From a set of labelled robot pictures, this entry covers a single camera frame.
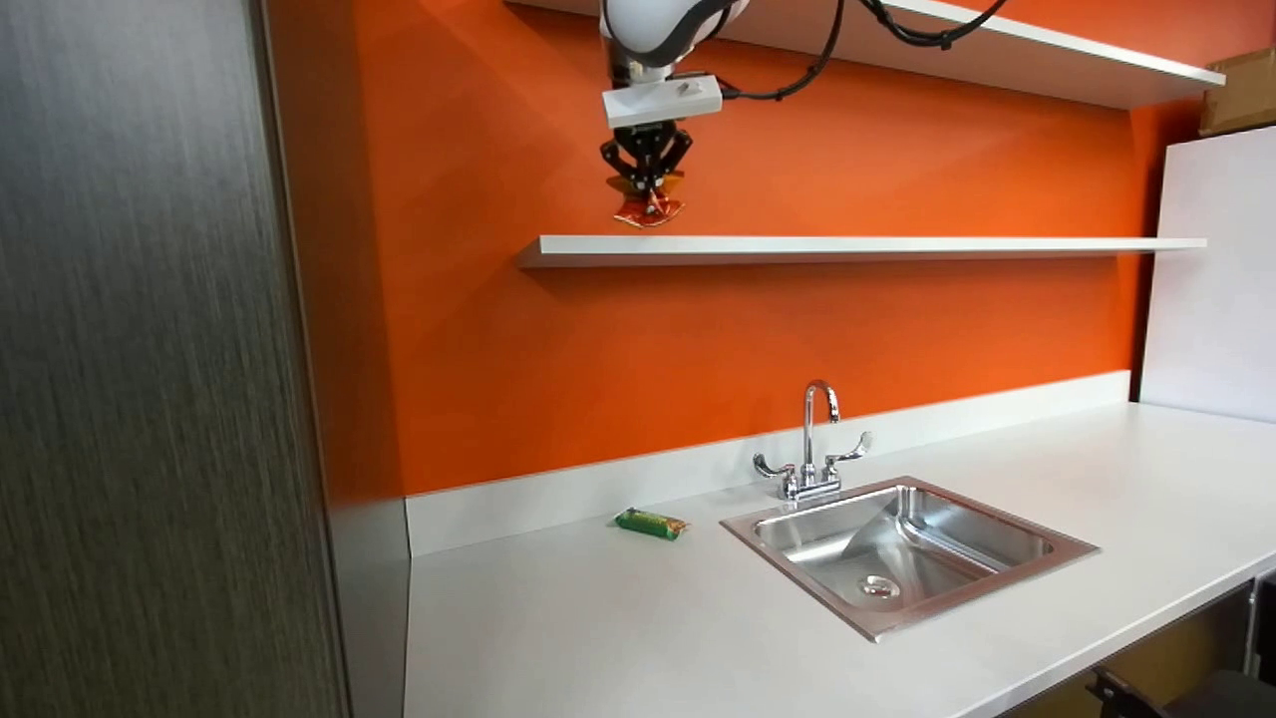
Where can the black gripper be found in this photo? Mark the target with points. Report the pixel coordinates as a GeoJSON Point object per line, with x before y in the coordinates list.
{"type": "Point", "coordinates": [648, 147]}

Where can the stainless steel sink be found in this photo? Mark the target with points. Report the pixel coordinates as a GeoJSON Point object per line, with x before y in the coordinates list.
{"type": "Point", "coordinates": [918, 552]}

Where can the white board panel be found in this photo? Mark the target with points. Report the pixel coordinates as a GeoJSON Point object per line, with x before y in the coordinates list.
{"type": "Point", "coordinates": [1216, 282]}

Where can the cardboard box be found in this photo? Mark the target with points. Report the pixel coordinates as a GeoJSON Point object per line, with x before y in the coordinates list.
{"type": "Point", "coordinates": [1246, 98]}

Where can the black chair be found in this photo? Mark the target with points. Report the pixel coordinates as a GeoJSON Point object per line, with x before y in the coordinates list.
{"type": "Point", "coordinates": [1169, 699]}

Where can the thin white wall shelf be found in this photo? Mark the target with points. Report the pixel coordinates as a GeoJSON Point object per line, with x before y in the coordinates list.
{"type": "Point", "coordinates": [850, 249]}

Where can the thick white wall shelf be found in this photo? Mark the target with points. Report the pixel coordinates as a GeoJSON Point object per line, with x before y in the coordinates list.
{"type": "Point", "coordinates": [1036, 63]}

